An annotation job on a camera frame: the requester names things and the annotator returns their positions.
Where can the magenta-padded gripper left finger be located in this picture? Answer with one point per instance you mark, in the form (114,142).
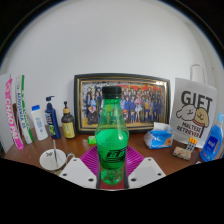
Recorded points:
(77,171)

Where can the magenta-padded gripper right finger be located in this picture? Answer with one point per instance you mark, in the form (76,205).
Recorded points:
(146,170)

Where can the green plastic drink bottle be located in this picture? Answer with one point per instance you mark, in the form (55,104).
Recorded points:
(111,146)

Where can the white stir stick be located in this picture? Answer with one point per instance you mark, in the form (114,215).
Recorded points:
(55,150)

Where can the patterned paper cup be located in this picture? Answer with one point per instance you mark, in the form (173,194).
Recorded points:
(48,160)

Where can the small green packet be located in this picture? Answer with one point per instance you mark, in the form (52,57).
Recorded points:
(91,140)

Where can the blue tissue pack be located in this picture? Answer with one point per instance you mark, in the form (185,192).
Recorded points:
(159,138)

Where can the small patterned box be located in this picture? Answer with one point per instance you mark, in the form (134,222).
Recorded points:
(181,153)

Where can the amber pump bottle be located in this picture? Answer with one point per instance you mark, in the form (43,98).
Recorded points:
(68,126)

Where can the small orange-topped white box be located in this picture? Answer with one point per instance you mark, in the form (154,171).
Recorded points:
(191,144)

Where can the dark blue pump bottle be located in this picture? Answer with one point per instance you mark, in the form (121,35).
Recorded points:
(52,121)

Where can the white bottle with blue cap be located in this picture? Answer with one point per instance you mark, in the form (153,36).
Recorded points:
(40,125)

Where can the framed group picture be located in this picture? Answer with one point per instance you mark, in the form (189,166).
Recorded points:
(143,100)

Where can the blue detergent bottle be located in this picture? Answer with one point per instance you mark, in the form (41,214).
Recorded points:
(212,143)

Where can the white paper gift bag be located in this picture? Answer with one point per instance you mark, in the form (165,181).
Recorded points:
(195,106)

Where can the white blue shuttlecock tube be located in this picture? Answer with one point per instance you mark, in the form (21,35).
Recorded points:
(24,110)

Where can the pink shuttlecock tube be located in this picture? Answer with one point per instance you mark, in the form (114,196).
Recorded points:
(12,116)

